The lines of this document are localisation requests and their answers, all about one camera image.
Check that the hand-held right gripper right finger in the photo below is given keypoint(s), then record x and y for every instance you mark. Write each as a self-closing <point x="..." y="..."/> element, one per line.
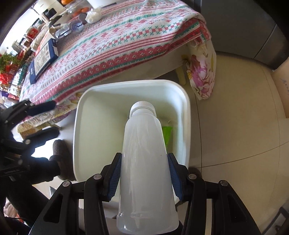
<point x="173" y="178"/>

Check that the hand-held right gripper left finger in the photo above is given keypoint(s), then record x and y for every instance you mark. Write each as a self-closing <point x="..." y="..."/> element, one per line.
<point x="115" y="178"/>

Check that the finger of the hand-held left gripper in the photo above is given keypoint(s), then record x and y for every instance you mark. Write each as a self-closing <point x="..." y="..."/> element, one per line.
<point x="44" y="135"/>
<point x="43" y="106"/>

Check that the translucent white plastic bottle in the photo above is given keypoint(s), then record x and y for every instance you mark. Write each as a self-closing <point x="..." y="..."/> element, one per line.
<point x="144" y="158"/>

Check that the white plastic bin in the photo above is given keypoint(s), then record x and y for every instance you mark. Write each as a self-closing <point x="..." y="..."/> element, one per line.
<point x="101" y="117"/>

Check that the white paper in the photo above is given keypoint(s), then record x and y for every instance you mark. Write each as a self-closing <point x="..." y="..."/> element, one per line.
<point x="93" y="14"/>

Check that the grey slipper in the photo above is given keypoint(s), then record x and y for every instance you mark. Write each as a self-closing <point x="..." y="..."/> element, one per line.
<point x="64" y="158"/>

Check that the person's leg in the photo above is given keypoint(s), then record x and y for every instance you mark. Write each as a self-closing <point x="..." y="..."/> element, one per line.
<point x="38" y="168"/>

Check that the green wrapper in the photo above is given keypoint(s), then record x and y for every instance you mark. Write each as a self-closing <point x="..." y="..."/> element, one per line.
<point x="167" y="135"/>

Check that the blue flat box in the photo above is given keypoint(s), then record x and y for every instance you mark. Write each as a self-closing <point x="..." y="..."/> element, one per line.
<point x="41" y="61"/>

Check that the green plant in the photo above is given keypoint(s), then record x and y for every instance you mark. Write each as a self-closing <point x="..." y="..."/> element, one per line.
<point x="9" y="61"/>

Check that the stack of cream bowls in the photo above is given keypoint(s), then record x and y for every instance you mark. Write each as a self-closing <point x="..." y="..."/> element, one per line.
<point x="38" y="40"/>

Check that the red tin jar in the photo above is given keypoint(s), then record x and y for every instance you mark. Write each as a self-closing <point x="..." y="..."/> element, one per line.
<point x="32" y="33"/>

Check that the crushed clear plastic bottle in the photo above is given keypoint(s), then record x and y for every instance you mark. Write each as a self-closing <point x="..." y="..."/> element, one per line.
<point x="73" y="26"/>

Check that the white air fryer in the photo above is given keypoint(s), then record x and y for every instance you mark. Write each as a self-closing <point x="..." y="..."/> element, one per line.
<point x="40" y="10"/>

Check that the small mandarin orange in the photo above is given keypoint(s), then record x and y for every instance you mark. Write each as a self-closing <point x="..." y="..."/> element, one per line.
<point x="75" y="14"/>
<point x="84" y="10"/>

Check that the red green patterned tablecloth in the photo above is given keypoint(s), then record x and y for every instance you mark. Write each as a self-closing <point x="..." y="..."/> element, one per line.
<point x="124" y="45"/>

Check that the floral table cover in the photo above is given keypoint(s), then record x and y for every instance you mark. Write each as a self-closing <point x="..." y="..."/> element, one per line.
<point x="203" y="79"/>

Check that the pale table leg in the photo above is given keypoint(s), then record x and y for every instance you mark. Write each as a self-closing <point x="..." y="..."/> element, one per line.
<point x="181" y="74"/>

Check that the large orange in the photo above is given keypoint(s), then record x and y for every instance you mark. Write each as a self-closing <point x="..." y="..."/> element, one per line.
<point x="66" y="1"/>

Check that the white electric cooking pot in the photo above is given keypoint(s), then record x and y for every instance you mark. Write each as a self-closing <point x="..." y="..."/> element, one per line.
<point x="101" y="1"/>

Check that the grey refrigerator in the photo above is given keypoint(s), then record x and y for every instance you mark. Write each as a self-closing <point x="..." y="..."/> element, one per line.
<point x="248" y="29"/>

